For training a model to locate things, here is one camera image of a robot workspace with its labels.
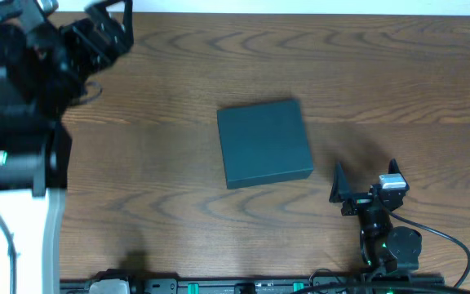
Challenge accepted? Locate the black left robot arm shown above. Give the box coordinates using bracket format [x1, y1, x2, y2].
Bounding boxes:
[0, 0, 134, 293]

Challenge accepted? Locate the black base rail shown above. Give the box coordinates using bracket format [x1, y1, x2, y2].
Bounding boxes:
[59, 274, 446, 294]

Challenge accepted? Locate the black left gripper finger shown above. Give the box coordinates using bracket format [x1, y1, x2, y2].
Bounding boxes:
[84, 0, 127, 19]
[122, 0, 134, 50]

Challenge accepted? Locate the dark green box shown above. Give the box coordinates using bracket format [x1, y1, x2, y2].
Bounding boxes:
[217, 99, 314, 189]

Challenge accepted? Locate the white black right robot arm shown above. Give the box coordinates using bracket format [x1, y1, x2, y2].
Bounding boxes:
[329, 159, 422, 275]

